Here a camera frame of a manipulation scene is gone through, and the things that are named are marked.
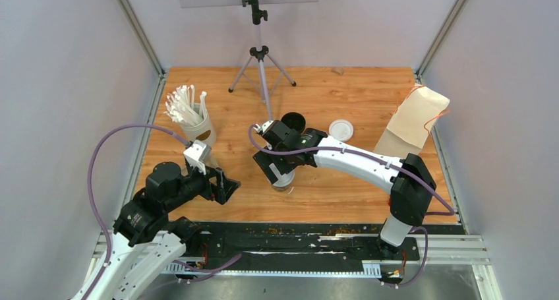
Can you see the kraft paper takeout bag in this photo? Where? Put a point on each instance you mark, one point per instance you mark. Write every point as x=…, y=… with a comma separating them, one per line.
x=411, y=124

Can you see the white straw holder cup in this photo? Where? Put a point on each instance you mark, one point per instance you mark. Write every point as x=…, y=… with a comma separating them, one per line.
x=206, y=133

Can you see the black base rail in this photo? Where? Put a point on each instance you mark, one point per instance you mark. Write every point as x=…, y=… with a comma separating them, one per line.
x=294, y=247

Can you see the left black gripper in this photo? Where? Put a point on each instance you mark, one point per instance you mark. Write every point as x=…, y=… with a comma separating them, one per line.
x=228, y=188

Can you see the silver tripod stand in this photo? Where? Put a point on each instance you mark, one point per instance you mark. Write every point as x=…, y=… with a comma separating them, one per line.
x=260, y=52

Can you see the white plastic cup lid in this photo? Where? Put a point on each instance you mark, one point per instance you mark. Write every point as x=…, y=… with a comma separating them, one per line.
x=282, y=178

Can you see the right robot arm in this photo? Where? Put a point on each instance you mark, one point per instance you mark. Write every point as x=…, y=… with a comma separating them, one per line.
x=407, y=181

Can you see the black coffee cup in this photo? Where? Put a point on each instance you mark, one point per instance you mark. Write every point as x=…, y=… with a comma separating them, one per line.
x=284, y=187

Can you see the bundle of wrapped straws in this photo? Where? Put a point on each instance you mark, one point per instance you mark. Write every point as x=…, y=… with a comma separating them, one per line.
x=180, y=106

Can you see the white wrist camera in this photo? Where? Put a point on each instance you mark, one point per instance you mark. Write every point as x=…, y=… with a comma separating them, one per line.
x=195, y=155
x=261, y=129

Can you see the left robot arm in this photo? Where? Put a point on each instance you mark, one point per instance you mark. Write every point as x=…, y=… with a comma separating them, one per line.
x=144, y=240

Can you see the black paper cup stack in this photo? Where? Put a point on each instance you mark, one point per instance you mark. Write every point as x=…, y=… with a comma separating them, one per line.
x=295, y=121

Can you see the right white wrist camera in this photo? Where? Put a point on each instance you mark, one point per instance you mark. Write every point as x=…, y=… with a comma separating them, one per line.
x=261, y=129

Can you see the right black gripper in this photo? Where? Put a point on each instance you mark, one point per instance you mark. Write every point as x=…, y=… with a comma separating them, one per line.
x=265, y=159

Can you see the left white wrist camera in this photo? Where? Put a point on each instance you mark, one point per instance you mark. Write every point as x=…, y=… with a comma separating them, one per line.
x=195, y=155

